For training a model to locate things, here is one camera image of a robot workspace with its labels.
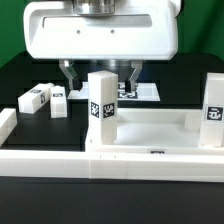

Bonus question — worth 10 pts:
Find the white desk tabletop panel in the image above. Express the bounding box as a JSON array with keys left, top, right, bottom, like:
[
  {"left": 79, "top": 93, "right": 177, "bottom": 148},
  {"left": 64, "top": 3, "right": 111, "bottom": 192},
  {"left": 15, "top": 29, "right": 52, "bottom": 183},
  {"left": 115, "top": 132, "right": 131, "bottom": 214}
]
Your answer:
[{"left": 85, "top": 108, "right": 224, "bottom": 156}]

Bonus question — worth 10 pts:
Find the white U-shaped obstacle fence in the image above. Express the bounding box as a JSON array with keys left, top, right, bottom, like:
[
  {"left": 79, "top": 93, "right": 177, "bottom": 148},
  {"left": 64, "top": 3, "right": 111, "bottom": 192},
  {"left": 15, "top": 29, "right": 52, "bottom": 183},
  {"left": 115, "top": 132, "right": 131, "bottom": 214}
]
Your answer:
[{"left": 0, "top": 108, "right": 224, "bottom": 183}]

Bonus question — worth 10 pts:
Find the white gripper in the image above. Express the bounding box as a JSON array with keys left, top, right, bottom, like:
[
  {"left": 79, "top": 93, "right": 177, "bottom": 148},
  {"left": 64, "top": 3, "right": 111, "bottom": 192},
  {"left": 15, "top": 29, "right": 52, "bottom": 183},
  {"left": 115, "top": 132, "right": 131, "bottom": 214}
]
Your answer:
[{"left": 23, "top": 0, "right": 178, "bottom": 92}]

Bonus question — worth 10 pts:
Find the white marker sheet with tags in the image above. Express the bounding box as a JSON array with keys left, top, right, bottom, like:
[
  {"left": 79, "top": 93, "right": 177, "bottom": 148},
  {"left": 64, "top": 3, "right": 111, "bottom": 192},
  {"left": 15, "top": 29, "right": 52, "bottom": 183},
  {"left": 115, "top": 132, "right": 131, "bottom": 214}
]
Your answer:
[{"left": 68, "top": 82, "right": 160, "bottom": 102}]

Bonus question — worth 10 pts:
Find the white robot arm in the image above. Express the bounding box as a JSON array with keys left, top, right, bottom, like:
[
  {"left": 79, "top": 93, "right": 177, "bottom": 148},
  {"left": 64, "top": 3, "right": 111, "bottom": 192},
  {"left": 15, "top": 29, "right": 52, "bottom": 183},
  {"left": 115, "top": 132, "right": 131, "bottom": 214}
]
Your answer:
[{"left": 23, "top": 0, "right": 183, "bottom": 80}]

